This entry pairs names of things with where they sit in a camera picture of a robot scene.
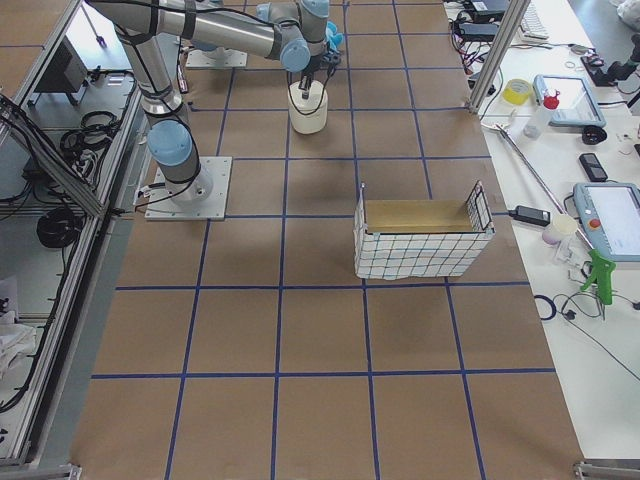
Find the checkered cardboard box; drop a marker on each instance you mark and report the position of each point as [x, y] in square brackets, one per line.
[398, 239]

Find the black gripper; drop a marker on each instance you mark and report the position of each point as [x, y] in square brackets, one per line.
[305, 80]

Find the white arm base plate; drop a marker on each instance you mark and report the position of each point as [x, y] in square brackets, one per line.
[205, 198]

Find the white trash can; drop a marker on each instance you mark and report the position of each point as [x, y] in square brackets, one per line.
[308, 116]

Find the yellow tape roll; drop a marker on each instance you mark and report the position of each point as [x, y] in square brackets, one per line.
[517, 91]

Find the green handled grabber tool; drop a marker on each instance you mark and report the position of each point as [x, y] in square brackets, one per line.
[601, 268]

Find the blue plush toy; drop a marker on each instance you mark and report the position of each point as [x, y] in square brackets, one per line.
[334, 38]

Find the blue teach pendant tablet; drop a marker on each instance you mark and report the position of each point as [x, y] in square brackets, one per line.
[577, 107]

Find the black power adapter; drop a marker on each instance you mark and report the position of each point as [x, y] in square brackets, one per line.
[530, 215]

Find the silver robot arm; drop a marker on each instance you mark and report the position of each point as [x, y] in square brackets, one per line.
[293, 34]

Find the aluminium frame post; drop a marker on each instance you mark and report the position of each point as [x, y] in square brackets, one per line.
[508, 27]

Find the red capped plastic bottle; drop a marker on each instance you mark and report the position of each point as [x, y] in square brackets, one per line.
[539, 121]

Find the paper cup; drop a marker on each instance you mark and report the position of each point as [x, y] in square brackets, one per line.
[561, 227]

